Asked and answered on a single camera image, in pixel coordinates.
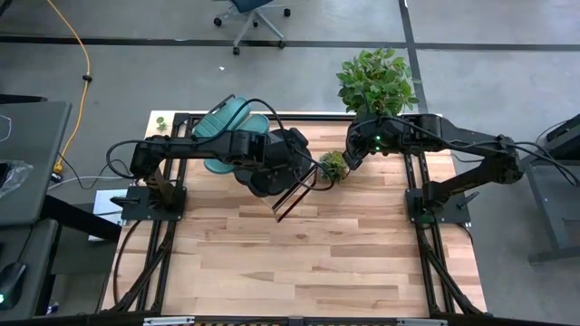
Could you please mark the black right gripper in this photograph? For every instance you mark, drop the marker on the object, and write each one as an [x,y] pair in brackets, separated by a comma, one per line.
[364,138]

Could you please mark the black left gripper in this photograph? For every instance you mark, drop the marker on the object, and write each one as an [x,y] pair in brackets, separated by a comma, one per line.
[287,151]

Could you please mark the green rubber slipper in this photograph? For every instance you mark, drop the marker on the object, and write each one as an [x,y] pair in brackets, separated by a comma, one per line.
[222,166]
[217,120]

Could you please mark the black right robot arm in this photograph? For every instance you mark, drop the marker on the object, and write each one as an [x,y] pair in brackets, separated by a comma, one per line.
[453,136]

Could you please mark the small potted succulent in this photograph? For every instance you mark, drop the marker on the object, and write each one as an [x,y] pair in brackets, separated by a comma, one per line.
[334,166]

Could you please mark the tall leafy potted plant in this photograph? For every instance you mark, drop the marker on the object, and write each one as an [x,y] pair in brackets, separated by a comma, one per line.
[374,86]

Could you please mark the small green leaf sprig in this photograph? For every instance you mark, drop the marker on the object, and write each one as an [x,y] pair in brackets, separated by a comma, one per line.
[161,124]

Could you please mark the office chair base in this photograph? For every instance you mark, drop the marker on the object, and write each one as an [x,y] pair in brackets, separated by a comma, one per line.
[248,3]

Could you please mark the white flat box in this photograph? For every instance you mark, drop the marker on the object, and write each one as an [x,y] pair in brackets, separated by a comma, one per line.
[102,204]

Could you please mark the dark grey desk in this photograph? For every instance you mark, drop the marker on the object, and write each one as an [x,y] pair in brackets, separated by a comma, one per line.
[546,217]

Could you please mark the black desk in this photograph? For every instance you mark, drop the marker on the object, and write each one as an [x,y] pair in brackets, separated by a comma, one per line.
[31,158]
[36,253]

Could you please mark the clear plastic bag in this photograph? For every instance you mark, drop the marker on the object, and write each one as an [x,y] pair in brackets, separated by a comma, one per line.
[13,176]

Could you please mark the black computer mouse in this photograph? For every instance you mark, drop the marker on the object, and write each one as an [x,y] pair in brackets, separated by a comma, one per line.
[11,283]

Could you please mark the black aluminium table frame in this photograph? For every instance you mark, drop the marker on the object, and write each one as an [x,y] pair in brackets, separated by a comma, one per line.
[317,117]

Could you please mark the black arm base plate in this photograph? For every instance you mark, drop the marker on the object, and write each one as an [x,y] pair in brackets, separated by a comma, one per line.
[136,210]
[448,216]

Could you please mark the silver aluminium bracket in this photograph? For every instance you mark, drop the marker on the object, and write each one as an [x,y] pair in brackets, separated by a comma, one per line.
[167,321]
[421,322]

